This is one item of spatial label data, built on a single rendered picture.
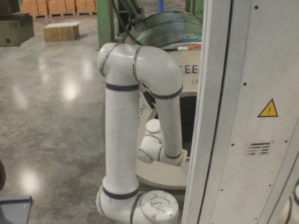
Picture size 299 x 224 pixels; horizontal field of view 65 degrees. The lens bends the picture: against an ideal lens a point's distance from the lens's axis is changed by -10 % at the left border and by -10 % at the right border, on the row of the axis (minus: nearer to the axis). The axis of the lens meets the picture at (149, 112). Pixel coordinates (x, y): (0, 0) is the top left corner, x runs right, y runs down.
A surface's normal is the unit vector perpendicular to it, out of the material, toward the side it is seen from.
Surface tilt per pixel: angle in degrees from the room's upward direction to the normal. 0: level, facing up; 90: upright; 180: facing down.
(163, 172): 90
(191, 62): 90
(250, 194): 90
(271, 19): 90
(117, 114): 80
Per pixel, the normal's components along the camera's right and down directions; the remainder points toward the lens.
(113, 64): -0.36, 0.32
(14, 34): 0.01, 0.50
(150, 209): 0.03, -0.79
